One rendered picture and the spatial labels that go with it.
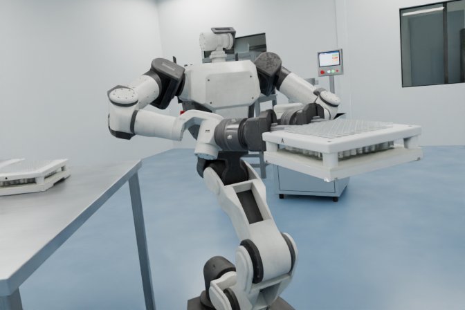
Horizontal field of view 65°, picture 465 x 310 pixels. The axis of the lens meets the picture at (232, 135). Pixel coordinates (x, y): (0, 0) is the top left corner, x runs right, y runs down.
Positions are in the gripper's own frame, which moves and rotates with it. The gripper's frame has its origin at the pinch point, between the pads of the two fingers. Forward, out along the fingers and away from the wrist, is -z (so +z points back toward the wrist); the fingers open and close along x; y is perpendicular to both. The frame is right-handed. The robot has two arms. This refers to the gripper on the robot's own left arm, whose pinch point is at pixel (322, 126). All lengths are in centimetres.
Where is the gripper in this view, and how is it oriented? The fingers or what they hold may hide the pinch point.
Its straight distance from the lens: 98.6
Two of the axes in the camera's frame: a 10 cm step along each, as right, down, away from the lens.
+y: -9.5, 1.3, -2.8
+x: 1.0, 9.9, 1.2
